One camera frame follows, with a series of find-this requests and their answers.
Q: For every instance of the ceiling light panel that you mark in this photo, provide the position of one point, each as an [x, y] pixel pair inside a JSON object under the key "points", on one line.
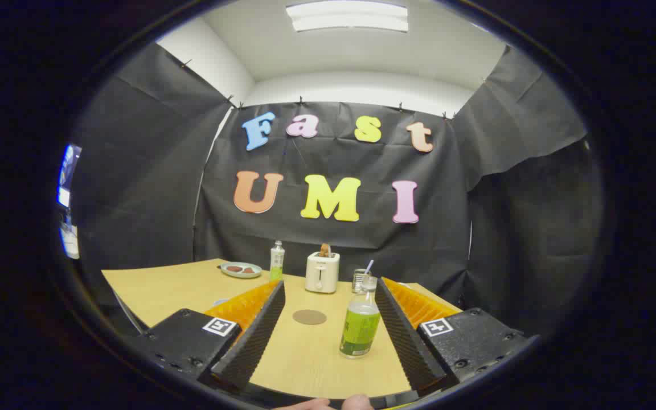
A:
{"points": [[348, 16]]}

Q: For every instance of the white toaster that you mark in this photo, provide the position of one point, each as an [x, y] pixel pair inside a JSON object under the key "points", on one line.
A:
{"points": [[322, 276]]}

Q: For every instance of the pale green plate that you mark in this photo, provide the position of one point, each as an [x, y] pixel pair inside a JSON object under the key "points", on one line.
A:
{"points": [[237, 274]]}

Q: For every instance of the small green white bottle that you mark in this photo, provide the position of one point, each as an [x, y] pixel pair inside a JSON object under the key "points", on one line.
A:
{"points": [[277, 262]]}

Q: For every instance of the green label juice bottle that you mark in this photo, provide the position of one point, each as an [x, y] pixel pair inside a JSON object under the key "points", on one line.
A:
{"points": [[359, 330]]}

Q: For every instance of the white straw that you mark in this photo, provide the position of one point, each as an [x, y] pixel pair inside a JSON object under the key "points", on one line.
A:
{"points": [[368, 266]]}

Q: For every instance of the round brown coaster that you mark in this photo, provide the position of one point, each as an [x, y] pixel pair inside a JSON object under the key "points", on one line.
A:
{"points": [[309, 317]]}

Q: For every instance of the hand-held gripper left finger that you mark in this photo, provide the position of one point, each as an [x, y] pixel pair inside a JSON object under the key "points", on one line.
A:
{"points": [[257, 336]]}

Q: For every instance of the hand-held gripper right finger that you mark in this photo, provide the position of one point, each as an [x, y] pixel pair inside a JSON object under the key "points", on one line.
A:
{"points": [[405, 336]]}

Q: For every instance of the wooden table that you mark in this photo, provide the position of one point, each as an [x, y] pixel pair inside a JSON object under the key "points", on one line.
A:
{"points": [[180, 290]]}

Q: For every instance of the toast slice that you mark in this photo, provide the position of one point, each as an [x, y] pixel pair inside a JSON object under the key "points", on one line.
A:
{"points": [[325, 250]]}

